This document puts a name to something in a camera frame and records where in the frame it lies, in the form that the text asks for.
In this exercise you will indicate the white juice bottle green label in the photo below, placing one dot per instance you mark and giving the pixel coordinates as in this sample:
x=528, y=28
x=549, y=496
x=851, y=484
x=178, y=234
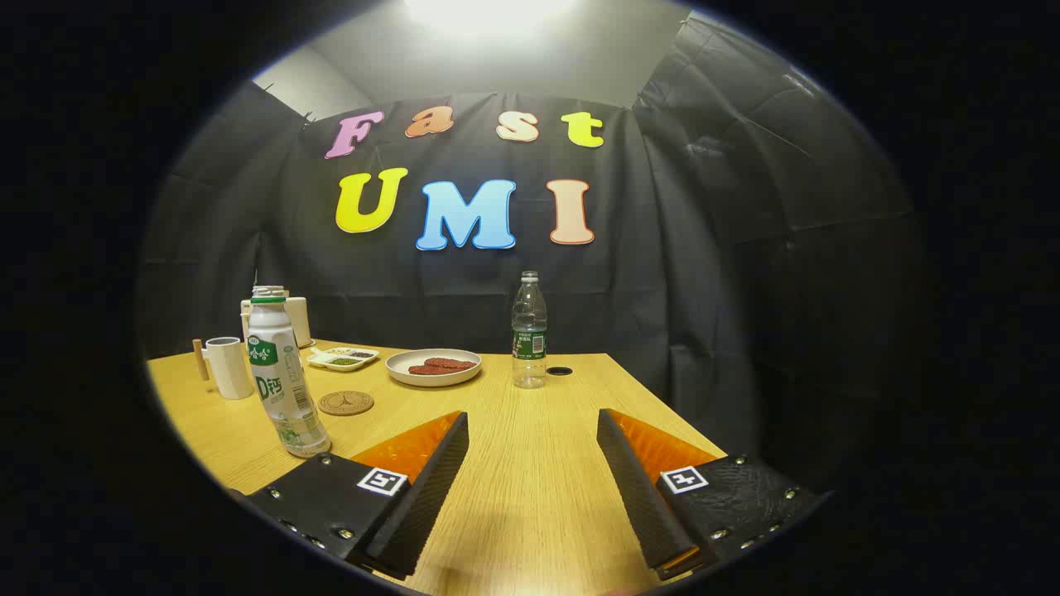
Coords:
x=281, y=389

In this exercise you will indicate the white divided condiment dish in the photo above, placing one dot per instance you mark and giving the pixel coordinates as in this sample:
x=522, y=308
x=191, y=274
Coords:
x=341, y=358

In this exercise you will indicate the wooden table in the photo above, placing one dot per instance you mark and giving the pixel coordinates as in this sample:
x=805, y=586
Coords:
x=530, y=463

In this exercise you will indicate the red meat patty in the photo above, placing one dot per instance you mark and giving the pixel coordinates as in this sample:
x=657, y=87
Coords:
x=454, y=362
x=431, y=371

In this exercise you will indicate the cream toaster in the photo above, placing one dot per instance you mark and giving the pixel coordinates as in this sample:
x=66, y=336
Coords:
x=300, y=319

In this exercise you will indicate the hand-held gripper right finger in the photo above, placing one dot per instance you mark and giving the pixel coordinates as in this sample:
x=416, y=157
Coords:
x=638, y=488

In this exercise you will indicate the clear plastic water bottle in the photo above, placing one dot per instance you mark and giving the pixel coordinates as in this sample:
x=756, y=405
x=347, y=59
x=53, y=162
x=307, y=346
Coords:
x=529, y=348

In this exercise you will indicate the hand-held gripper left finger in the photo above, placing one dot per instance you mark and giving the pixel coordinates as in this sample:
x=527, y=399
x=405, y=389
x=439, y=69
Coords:
x=431, y=488

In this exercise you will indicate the round wooden coaster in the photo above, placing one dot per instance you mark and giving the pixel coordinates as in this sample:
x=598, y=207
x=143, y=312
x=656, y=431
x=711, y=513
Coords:
x=345, y=403

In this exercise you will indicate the white round plate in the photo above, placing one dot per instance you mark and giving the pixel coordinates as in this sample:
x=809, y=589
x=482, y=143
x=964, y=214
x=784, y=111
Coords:
x=402, y=372

